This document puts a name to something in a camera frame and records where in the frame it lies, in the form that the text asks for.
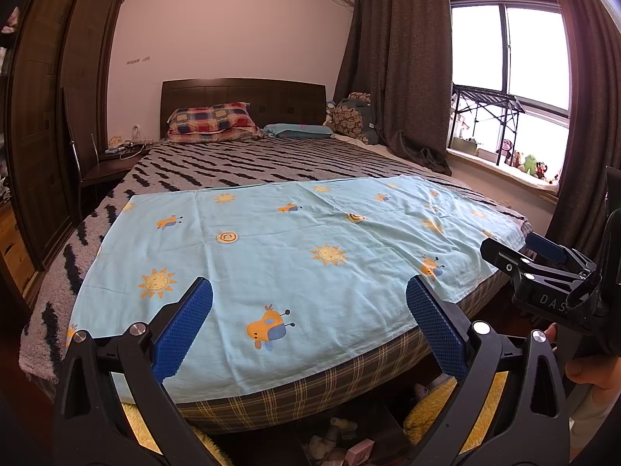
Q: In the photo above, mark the grey black striped blanket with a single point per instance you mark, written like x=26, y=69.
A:
x=267, y=160

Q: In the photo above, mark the pale green box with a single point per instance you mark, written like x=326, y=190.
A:
x=465, y=146

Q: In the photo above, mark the person's right hand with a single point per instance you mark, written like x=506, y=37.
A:
x=594, y=374

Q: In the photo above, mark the green plush toy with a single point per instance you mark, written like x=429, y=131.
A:
x=530, y=165

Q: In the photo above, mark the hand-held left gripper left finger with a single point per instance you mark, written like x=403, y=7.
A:
x=183, y=330

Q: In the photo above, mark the black metal rack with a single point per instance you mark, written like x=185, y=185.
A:
x=485, y=94

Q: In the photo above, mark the pink clothes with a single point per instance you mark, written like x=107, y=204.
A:
x=9, y=20

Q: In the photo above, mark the dark wooden chair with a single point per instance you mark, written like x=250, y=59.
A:
x=111, y=167

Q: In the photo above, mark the light blue printed sheet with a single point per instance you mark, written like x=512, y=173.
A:
x=291, y=233

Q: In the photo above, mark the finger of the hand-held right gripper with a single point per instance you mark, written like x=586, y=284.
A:
x=548, y=248
x=504, y=257

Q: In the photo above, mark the monkey plush toy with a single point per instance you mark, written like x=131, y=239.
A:
x=506, y=151

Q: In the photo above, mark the plaid pillow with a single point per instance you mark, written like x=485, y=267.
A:
x=208, y=119

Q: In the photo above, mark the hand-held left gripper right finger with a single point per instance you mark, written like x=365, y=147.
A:
x=436, y=325

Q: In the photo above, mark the teal pillow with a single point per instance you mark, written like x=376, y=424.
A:
x=296, y=130

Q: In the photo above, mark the person's beige trouser leg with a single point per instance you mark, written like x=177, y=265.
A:
x=592, y=417

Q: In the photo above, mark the dark wooden bed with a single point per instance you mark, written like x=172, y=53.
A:
x=242, y=92

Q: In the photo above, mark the dark wooden wardrobe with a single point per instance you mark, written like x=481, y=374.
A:
x=43, y=107

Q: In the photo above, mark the dark brown bin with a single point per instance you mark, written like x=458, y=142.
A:
x=388, y=422

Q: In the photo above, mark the window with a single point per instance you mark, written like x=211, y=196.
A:
x=478, y=43

